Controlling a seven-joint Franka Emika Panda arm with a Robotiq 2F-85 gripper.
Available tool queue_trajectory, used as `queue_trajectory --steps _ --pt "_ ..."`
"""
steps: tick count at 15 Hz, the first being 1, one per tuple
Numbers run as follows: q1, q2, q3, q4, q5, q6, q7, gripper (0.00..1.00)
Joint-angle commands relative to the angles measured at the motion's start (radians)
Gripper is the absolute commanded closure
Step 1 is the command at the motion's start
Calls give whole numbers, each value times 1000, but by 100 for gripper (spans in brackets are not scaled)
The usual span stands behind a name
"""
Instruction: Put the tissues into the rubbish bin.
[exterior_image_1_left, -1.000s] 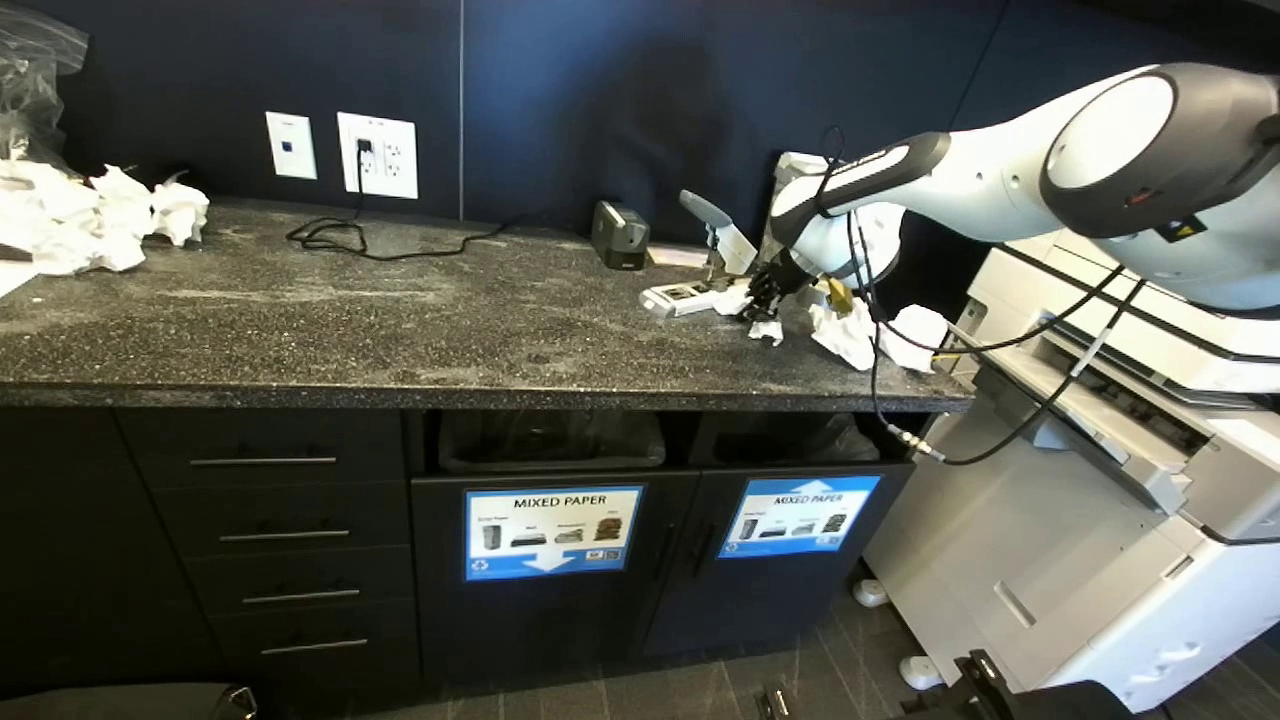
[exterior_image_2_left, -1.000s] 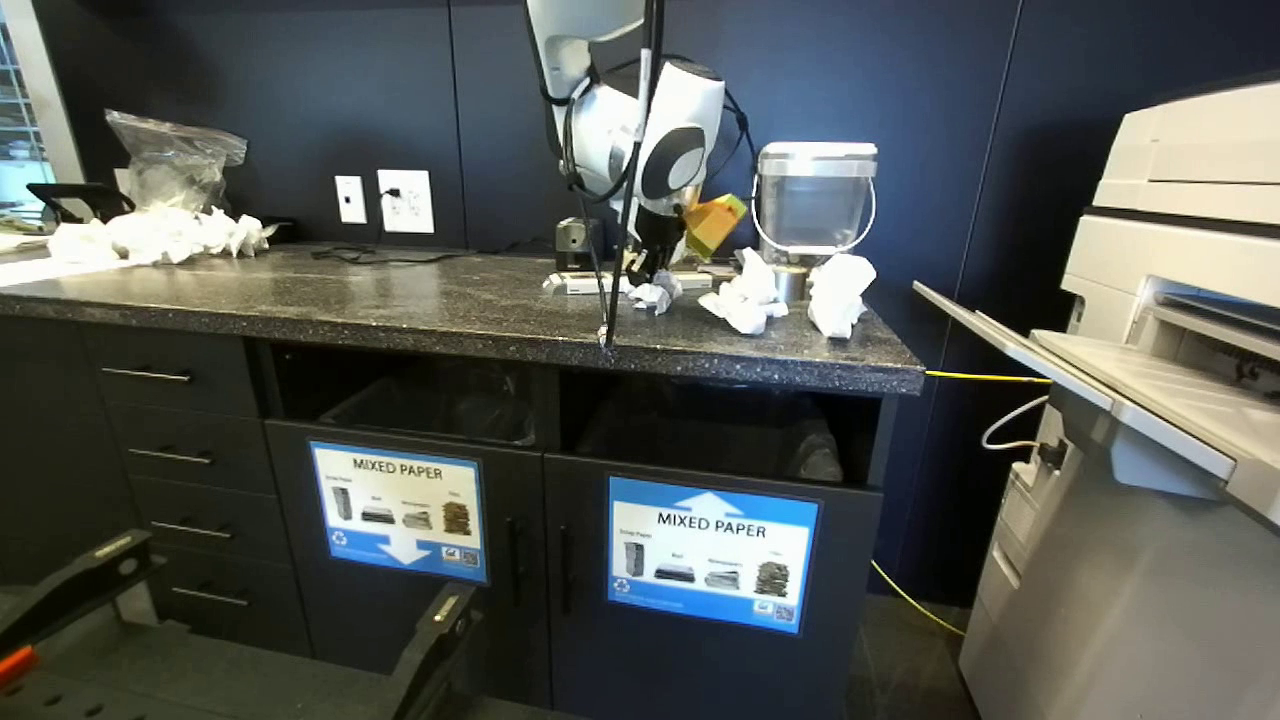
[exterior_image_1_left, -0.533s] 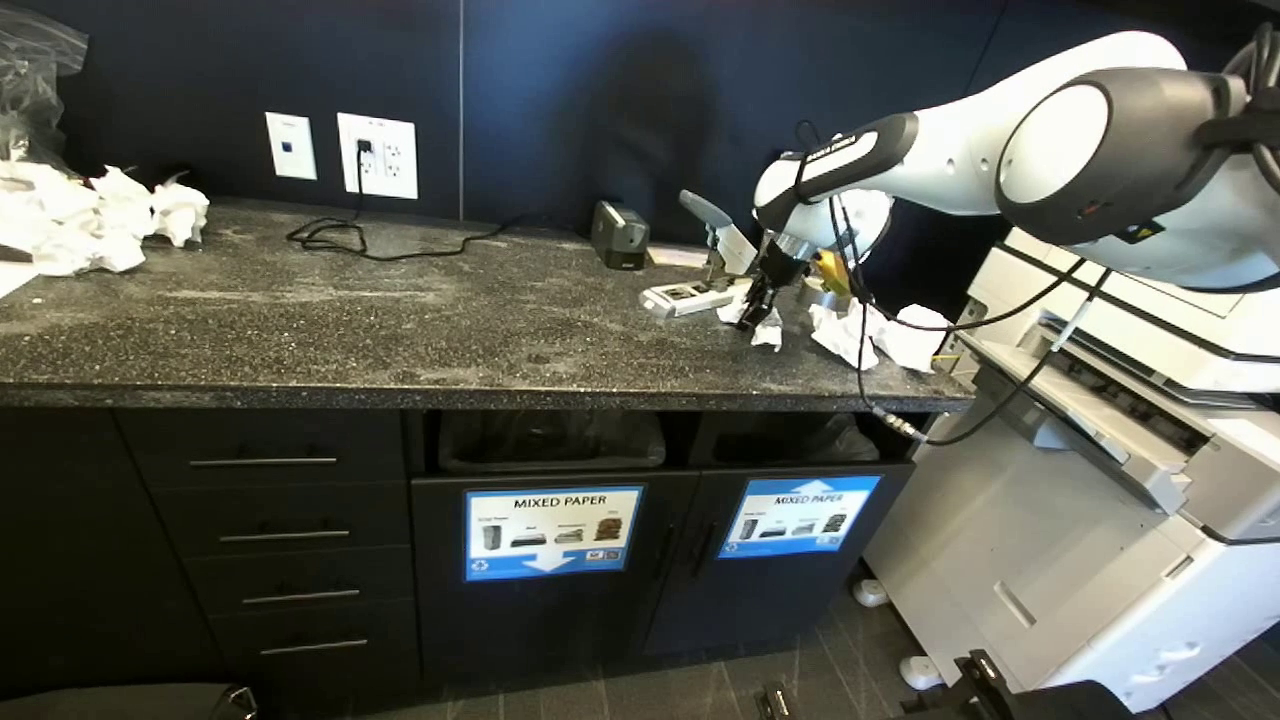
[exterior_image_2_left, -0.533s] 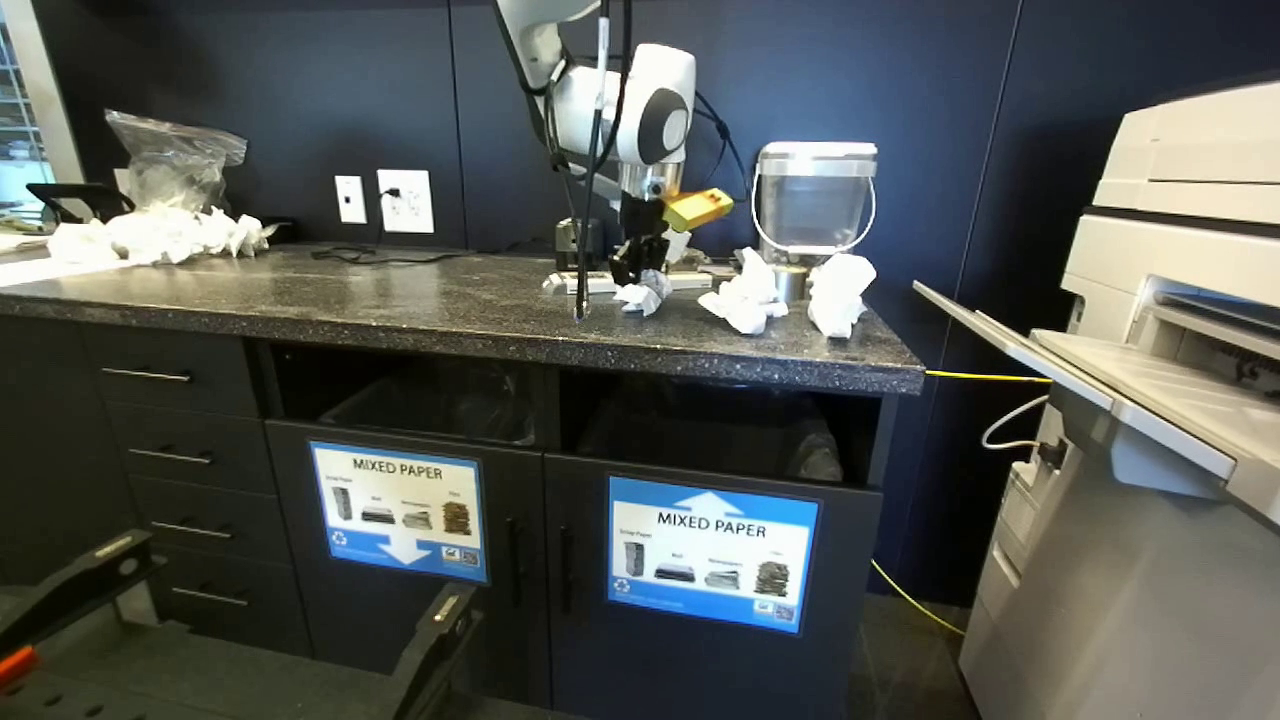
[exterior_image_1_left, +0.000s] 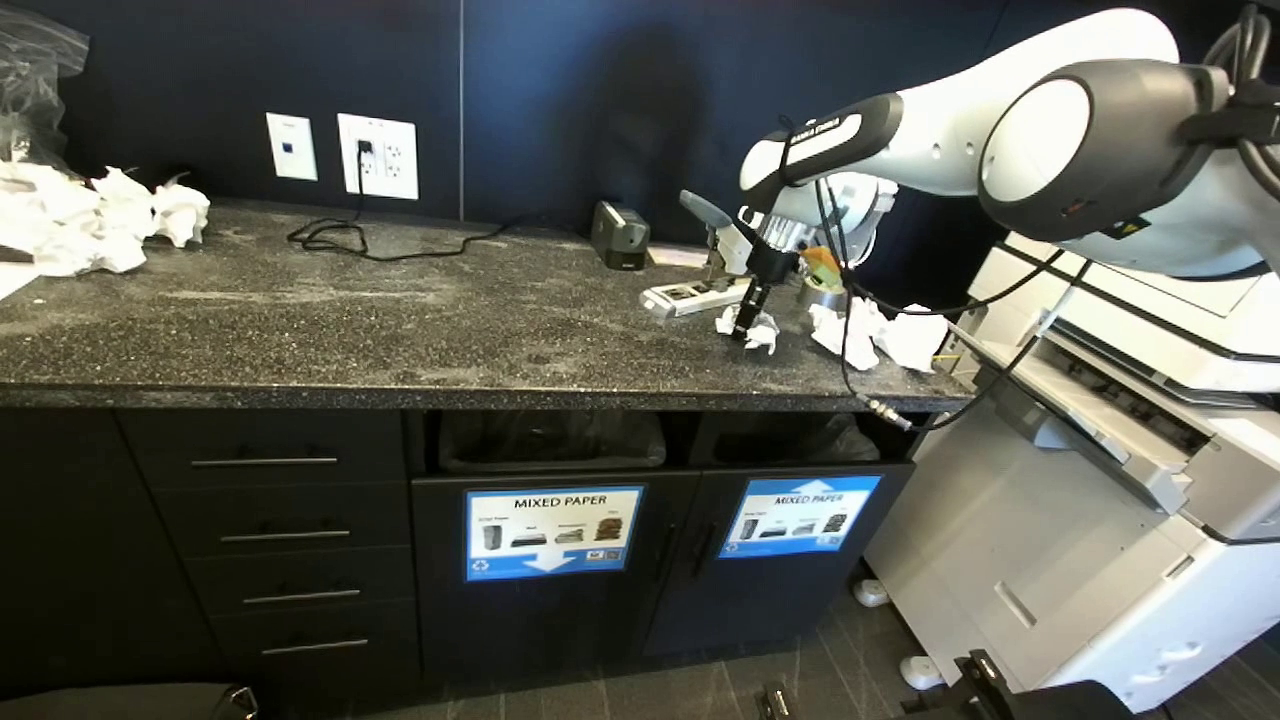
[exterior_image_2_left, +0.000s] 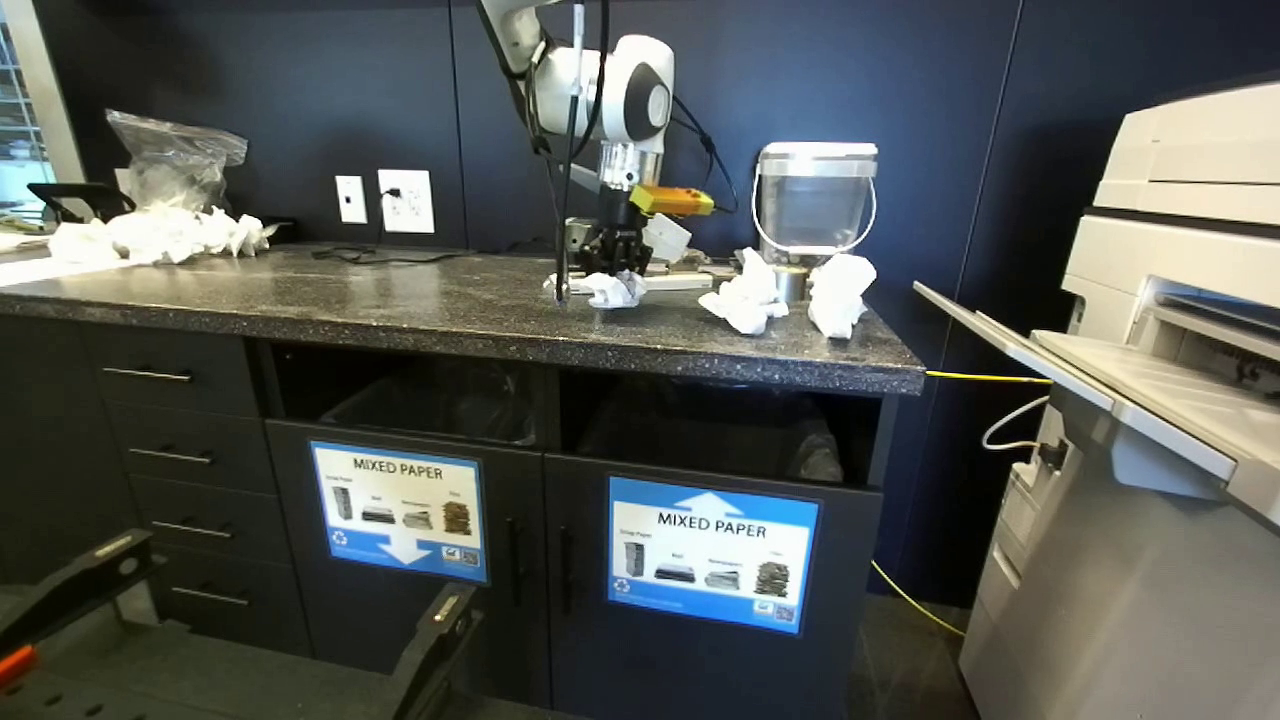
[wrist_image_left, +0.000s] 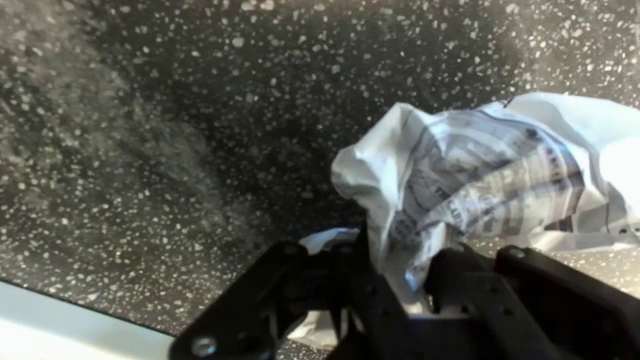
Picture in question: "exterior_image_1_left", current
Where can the blue paper label down arrow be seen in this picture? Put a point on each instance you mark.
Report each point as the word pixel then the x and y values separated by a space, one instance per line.
pixel 550 532

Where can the grey white stapler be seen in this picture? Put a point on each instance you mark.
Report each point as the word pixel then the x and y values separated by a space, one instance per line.
pixel 694 299

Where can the large white office printer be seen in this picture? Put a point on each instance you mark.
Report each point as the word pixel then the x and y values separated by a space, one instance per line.
pixel 1064 561

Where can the clear plastic bucket white lid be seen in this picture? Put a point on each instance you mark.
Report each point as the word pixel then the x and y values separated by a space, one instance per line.
pixel 861 225

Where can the black recycling bin lid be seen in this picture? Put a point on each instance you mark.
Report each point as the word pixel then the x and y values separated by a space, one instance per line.
pixel 81 532

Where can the white wall power outlet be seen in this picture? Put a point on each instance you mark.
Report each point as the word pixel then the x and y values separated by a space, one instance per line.
pixel 385 160

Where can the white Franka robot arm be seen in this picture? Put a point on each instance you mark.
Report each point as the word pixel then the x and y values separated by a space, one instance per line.
pixel 962 123

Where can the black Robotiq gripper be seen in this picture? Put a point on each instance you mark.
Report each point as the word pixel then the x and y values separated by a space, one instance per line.
pixel 764 254

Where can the white printer wheel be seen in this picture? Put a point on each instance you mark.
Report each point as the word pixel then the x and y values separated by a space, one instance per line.
pixel 868 594
pixel 921 672

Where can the white tissue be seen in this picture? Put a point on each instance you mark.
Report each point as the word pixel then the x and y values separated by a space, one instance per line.
pixel 916 336
pixel 763 340
pixel 861 335

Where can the white crumpled paper pile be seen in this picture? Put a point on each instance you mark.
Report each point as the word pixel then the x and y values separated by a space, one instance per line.
pixel 81 222

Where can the clear plastic bag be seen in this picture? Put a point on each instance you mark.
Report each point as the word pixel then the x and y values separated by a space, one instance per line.
pixel 35 81

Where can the small black desk device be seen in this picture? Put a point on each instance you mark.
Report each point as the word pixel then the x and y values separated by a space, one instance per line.
pixel 623 238

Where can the blue paper label up arrow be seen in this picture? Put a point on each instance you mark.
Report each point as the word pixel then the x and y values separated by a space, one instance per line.
pixel 802 517

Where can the white wall data plate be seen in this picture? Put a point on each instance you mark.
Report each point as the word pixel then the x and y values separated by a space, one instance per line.
pixel 290 146

